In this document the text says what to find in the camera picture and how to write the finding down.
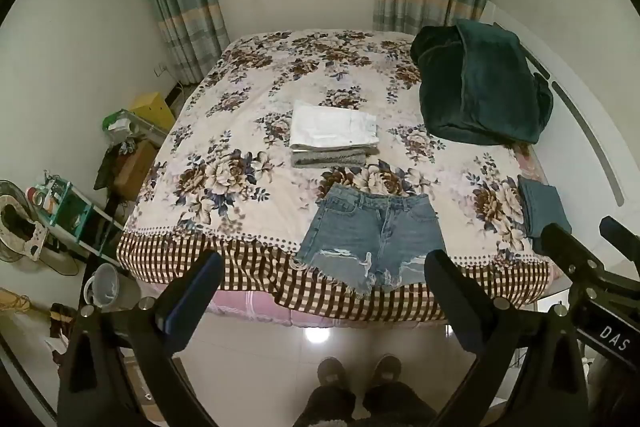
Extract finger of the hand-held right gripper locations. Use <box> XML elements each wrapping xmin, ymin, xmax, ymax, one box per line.
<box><xmin>539</xmin><ymin>223</ymin><xmax>607</xmax><ymax>289</ymax></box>
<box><xmin>599</xmin><ymin>215</ymin><xmax>640</xmax><ymax>256</ymax></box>

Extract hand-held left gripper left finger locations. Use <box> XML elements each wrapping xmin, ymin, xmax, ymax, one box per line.
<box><xmin>56</xmin><ymin>249</ymin><xmax>225</xmax><ymax>427</ymax></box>

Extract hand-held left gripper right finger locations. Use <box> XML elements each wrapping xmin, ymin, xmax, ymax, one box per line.
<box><xmin>424</xmin><ymin>249</ymin><xmax>592</xmax><ymax>427</ymax></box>

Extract frayed denim shorts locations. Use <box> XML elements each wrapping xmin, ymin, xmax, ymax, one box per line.
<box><xmin>292</xmin><ymin>183</ymin><xmax>447</xmax><ymax>297</ymax></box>

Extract white folded pants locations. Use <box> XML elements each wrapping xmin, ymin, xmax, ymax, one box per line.
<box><xmin>289</xmin><ymin>100</ymin><xmax>379</xmax><ymax>154</ymax></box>

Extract folded blue jeans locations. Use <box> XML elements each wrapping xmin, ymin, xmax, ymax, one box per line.
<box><xmin>517</xmin><ymin>175</ymin><xmax>572</xmax><ymax>254</ymax></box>

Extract grey bucket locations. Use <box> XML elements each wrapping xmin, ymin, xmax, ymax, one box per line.
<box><xmin>82</xmin><ymin>262</ymin><xmax>142</xmax><ymax>314</ymax></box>

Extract pink mattress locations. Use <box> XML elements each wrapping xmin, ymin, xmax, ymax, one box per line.
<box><xmin>207</xmin><ymin>289</ymin><xmax>451</xmax><ymax>330</ymax></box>

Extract person's right shoe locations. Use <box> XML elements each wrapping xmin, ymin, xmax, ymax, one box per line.
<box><xmin>372</xmin><ymin>353</ymin><xmax>404</xmax><ymax>386</ymax></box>

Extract person's shoe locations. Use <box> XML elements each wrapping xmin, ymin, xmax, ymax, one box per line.
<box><xmin>372</xmin><ymin>353</ymin><xmax>404</xmax><ymax>386</ymax></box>
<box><xmin>317</xmin><ymin>356</ymin><xmax>349</xmax><ymax>391</ymax></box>

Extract white headboard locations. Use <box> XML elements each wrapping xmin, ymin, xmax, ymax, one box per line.
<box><xmin>480</xmin><ymin>1</ymin><xmax>627</xmax><ymax>208</ymax></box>

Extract person's left shoe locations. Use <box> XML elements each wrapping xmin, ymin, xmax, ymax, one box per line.
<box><xmin>317</xmin><ymin>356</ymin><xmax>349</xmax><ymax>391</ymax></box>

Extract teal shelf rack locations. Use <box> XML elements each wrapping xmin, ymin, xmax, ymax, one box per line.
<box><xmin>27</xmin><ymin>171</ymin><xmax>127</xmax><ymax>259</ymax></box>

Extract cardboard box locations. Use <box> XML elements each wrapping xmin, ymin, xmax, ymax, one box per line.
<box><xmin>113</xmin><ymin>139</ymin><xmax>160</xmax><ymax>201</ymax></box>

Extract person's left leg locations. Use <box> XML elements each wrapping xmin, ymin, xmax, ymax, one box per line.
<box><xmin>294</xmin><ymin>384</ymin><xmax>357</xmax><ymax>427</ymax></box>

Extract standing fan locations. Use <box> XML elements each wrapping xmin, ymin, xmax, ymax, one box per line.
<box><xmin>0</xmin><ymin>179</ymin><xmax>81</xmax><ymax>278</ymax></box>

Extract dark green blanket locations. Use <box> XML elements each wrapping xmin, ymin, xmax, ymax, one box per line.
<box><xmin>410</xmin><ymin>18</ymin><xmax>554</xmax><ymax>146</ymax></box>

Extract floral bed sheet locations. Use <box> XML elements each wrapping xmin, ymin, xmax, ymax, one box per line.
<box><xmin>116</xmin><ymin>29</ymin><xmax>568</xmax><ymax>323</ymax></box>

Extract grey folded garment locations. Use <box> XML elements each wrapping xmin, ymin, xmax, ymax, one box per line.
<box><xmin>291</xmin><ymin>146</ymin><xmax>369</xmax><ymax>169</ymax></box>

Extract green-lid plastic container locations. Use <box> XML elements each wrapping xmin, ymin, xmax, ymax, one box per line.
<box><xmin>102</xmin><ymin>109</ymin><xmax>169</xmax><ymax>154</ymax></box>

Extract yellow box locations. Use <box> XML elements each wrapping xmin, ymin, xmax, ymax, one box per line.
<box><xmin>128</xmin><ymin>92</ymin><xmax>177</xmax><ymax>134</ymax></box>

